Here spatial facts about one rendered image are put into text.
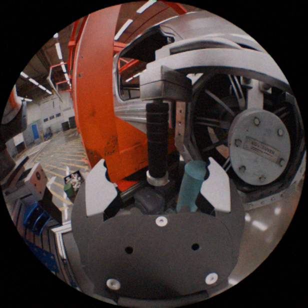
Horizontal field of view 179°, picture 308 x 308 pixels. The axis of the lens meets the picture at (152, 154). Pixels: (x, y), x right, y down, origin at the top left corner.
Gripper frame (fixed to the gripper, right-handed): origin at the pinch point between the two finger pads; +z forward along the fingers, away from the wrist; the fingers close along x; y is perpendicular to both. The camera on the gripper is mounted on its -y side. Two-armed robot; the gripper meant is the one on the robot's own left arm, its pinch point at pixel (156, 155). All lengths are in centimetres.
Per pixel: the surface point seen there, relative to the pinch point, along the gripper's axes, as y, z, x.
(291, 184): 5.9, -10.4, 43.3
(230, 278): 83, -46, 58
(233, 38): -52, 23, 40
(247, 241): 83, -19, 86
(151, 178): 6.5, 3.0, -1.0
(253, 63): -13.2, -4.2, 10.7
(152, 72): -11.2, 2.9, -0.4
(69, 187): 16.9, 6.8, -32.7
